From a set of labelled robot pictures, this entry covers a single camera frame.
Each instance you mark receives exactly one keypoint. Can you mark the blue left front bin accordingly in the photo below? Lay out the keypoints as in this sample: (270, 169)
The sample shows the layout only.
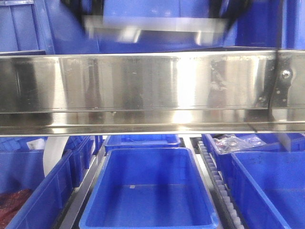
(47, 200)

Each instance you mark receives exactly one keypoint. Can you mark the blue centre plastic bin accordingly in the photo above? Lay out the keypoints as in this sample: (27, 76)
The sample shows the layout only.
(149, 188)

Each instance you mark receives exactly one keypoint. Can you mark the blue centre rear bin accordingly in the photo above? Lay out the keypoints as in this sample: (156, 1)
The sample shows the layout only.
(141, 141)

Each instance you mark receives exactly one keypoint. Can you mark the left grey divider rail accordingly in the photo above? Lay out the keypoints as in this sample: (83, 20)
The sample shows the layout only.
(71, 215)

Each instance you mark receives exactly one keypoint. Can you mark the stainless steel shelf rail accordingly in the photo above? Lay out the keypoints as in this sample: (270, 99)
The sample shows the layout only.
(217, 91)

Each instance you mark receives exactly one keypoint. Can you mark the blue left rear bin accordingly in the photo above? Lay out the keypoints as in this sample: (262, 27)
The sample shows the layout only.
(21, 161)

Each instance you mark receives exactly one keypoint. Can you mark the white paper roll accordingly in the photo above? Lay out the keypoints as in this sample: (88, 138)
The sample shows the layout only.
(54, 148)

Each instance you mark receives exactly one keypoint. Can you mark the blue right front bin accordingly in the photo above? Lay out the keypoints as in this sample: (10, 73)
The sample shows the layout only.
(269, 189)

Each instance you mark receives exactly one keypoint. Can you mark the blue right rear bin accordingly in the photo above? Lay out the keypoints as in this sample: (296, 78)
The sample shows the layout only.
(279, 142)

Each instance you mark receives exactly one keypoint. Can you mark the large blue upper crate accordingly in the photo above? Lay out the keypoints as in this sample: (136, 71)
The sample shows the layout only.
(63, 30)

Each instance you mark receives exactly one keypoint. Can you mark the bag of metal hardware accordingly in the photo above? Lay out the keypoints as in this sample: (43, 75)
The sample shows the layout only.
(231, 142)

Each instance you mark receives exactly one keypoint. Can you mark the blue upper left crate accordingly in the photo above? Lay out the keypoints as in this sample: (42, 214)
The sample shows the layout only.
(19, 30)

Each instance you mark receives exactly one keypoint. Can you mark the red mesh material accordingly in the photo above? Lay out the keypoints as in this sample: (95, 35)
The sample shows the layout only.
(10, 204)

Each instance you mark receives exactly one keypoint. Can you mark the silver metal tray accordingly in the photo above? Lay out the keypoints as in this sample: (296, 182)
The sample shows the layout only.
(206, 31)

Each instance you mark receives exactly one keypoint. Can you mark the right roller track rail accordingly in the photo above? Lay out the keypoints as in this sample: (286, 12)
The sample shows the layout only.
(227, 212)

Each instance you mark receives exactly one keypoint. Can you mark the blue upper right crate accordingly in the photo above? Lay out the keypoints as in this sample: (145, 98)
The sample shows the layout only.
(272, 23)

